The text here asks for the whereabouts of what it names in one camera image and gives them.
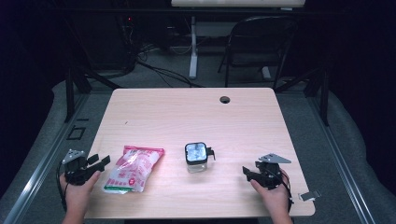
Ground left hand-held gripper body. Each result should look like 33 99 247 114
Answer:
61 148 98 187

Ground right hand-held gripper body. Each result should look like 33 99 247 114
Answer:
254 153 292 190

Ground pink and white plastic bag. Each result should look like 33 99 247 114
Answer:
102 145 166 195

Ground clear jar with black lid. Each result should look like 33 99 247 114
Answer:
184 141 217 175

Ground person's left hand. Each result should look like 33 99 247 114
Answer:
59 170 102 215

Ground person's right hand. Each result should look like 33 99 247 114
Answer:
249 169 292 218

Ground white desk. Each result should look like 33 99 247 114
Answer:
170 0 306 80

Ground dark equipment with red light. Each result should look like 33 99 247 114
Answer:
90 12 138 71

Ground black folding chair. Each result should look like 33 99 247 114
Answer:
218 15 298 91

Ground left hand-held gripper black cable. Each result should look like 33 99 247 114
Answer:
55 161 68 213

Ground hand-held gripper black cable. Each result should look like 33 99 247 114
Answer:
275 174 295 213
55 161 68 213

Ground right hand-held gripper black cable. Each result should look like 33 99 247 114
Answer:
275 174 295 213

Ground metal floor rail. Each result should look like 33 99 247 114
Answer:
0 92 92 224
306 94 376 224

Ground black metal frame stand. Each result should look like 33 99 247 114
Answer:
64 66 122 124
274 66 331 127

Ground black floor cables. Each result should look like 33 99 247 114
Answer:
136 59 204 89

